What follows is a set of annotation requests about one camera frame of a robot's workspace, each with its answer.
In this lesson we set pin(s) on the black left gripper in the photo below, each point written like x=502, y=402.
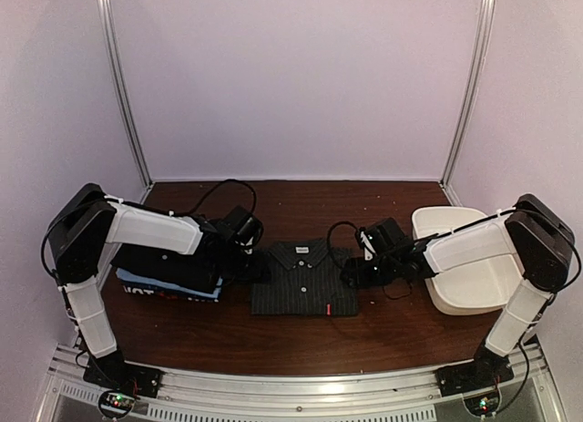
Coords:
x=259, y=271

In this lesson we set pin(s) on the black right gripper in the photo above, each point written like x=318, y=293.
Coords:
x=358, y=276

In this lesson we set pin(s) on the dark pinstriped long sleeve shirt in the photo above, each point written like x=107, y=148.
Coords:
x=305, y=280

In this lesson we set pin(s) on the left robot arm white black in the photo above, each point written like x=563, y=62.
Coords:
x=178, y=250

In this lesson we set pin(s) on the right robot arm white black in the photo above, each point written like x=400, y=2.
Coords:
x=529, y=231

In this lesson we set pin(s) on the white plastic basin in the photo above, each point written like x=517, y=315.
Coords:
x=475, y=288

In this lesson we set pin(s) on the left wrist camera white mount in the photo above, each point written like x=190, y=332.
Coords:
x=251, y=244

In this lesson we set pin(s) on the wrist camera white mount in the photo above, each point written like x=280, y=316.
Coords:
x=251, y=244
x=364, y=242

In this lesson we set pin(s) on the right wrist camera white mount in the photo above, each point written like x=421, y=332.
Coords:
x=364, y=242

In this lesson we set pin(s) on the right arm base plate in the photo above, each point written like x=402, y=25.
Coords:
x=471, y=376

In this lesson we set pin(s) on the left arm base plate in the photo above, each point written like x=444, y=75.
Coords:
x=132, y=380

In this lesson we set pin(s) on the aluminium front rail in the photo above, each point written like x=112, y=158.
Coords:
x=405, y=395

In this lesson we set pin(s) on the left aluminium corner post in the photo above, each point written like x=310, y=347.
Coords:
x=114, y=58

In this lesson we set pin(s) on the aluminium corner post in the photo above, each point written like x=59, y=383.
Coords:
x=485, y=21
x=114, y=58

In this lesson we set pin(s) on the right aluminium corner post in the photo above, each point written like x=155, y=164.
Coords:
x=485, y=21

